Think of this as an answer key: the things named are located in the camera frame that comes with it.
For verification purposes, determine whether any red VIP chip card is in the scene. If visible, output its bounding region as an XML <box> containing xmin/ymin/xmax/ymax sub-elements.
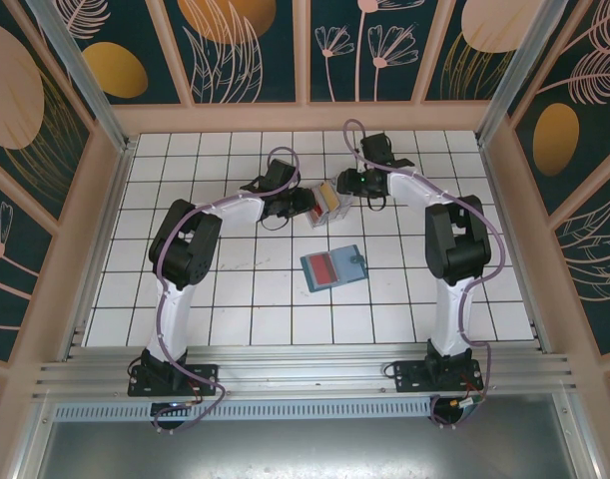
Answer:
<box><xmin>305</xmin><ymin>252</ymin><xmax>338</xmax><ymax>287</ymax></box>

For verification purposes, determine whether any perforated metal cable tray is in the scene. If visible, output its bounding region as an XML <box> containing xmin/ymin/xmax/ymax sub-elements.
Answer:
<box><xmin>52</xmin><ymin>398</ymin><xmax>433</xmax><ymax>423</ymax></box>

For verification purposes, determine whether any aluminium frame post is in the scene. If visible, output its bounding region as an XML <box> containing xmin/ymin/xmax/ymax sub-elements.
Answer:
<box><xmin>27</xmin><ymin>0</ymin><xmax>136</xmax><ymax>154</ymax></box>
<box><xmin>476</xmin><ymin>0</ymin><xmax>580</xmax><ymax>146</ymax></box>

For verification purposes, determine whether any blue leather card holder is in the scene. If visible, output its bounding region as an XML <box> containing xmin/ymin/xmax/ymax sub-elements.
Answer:
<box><xmin>300</xmin><ymin>243</ymin><xmax>368</xmax><ymax>294</ymax></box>

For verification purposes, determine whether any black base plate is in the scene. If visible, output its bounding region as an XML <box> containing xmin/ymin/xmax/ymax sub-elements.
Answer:
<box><xmin>392</xmin><ymin>359</ymin><xmax>485</xmax><ymax>395</ymax></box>
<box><xmin>128</xmin><ymin>362</ymin><xmax>220</xmax><ymax>398</ymax></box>

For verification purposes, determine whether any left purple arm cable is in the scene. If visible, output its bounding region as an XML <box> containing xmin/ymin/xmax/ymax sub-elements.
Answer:
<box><xmin>152</xmin><ymin>146</ymin><xmax>301</xmax><ymax>433</ymax></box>

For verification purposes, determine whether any clear acrylic card box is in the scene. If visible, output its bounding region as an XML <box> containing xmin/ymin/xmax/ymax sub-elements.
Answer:
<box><xmin>306</xmin><ymin>174</ymin><xmax>356</xmax><ymax>230</ymax></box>

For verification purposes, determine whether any aluminium side rail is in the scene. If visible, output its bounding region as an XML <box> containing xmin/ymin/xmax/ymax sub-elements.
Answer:
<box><xmin>476</xmin><ymin>142</ymin><xmax>553</xmax><ymax>356</ymax></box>
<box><xmin>59</xmin><ymin>142</ymin><xmax>136</xmax><ymax>363</ymax></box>

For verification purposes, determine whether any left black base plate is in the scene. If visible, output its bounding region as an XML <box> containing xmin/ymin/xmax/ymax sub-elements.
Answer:
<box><xmin>128</xmin><ymin>362</ymin><xmax>220</xmax><ymax>398</ymax></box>

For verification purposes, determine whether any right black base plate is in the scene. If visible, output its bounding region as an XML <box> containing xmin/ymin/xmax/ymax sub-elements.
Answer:
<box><xmin>392</xmin><ymin>359</ymin><xmax>485</xmax><ymax>395</ymax></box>

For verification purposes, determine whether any plain gold card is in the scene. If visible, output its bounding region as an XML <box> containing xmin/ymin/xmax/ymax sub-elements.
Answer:
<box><xmin>317</xmin><ymin>182</ymin><xmax>342</xmax><ymax>212</ymax></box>

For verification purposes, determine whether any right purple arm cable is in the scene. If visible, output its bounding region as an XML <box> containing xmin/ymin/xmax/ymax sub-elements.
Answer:
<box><xmin>342</xmin><ymin>118</ymin><xmax>508</xmax><ymax>430</ymax></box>

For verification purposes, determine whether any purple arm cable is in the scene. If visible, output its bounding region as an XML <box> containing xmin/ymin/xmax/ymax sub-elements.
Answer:
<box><xmin>342</xmin><ymin>118</ymin><xmax>508</xmax><ymax>430</ymax></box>
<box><xmin>152</xmin><ymin>146</ymin><xmax>301</xmax><ymax>433</ymax></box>

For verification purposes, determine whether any aluminium mounting rail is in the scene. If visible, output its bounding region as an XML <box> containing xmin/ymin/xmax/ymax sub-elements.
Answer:
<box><xmin>32</xmin><ymin>352</ymin><xmax>580</xmax><ymax>401</ymax></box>

